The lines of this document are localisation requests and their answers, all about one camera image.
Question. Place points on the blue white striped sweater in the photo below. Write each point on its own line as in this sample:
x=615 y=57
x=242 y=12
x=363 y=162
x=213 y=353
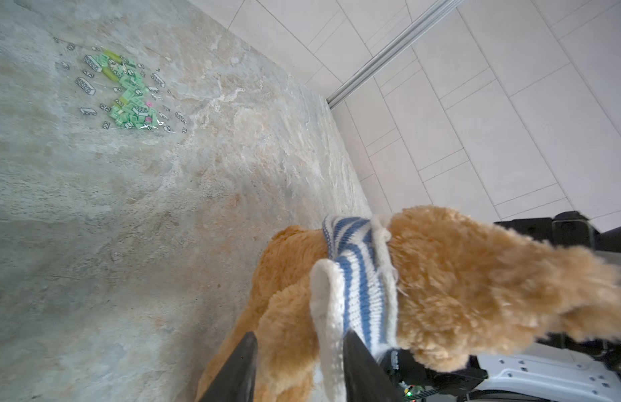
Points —
x=353 y=289

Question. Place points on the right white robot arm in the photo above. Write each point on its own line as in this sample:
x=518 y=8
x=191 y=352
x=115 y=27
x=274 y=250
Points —
x=551 y=372

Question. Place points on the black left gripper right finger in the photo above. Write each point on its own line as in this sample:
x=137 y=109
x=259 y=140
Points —
x=365 y=380

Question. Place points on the brown teddy bear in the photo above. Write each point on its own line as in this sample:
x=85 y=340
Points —
x=278 y=313

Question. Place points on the green brick pattern plastic bag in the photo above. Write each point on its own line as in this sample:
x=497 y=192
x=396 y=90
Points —
x=106 y=88

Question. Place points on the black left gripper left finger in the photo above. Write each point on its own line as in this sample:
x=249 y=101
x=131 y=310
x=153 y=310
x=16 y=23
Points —
x=235 y=382

